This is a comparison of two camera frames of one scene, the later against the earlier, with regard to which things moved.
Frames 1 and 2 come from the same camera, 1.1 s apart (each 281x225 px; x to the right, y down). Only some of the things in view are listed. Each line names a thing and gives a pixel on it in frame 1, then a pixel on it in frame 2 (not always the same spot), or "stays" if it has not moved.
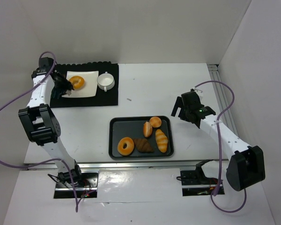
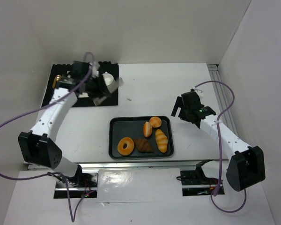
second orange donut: (129, 147) stays
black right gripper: (181, 108) stays
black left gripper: (61, 85) to (102, 88)
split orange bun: (147, 129) stays
